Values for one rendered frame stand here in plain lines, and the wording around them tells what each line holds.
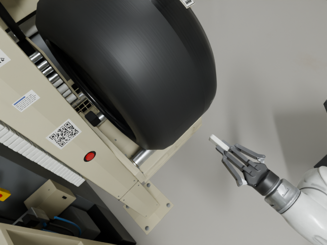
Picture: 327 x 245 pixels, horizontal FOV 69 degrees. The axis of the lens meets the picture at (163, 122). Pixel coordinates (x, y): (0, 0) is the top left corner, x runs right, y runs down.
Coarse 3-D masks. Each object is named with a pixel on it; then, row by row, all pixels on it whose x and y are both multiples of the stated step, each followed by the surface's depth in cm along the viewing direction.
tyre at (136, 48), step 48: (48, 0) 56; (96, 0) 52; (144, 0) 53; (96, 48) 50; (144, 48) 52; (192, 48) 57; (96, 96) 101; (144, 96) 54; (192, 96) 62; (144, 144) 73
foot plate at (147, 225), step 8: (152, 184) 179; (152, 192) 176; (160, 192) 175; (160, 200) 172; (168, 200) 171; (128, 208) 173; (160, 208) 169; (168, 208) 168; (136, 216) 169; (152, 216) 167; (160, 216) 166; (144, 224) 166; (152, 224) 165
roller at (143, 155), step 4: (140, 152) 92; (144, 152) 92; (148, 152) 92; (152, 152) 93; (136, 156) 92; (140, 156) 91; (144, 156) 92; (148, 156) 93; (132, 160) 94; (136, 160) 91; (140, 160) 91; (144, 160) 92; (136, 164) 93; (140, 164) 92
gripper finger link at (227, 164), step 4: (224, 160) 75; (224, 164) 76; (228, 164) 74; (228, 168) 75; (232, 168) 74; (232, 172) 73; (236, 172) 73; (236, 176) 73; (240, 180) 72; (240, 184) 72
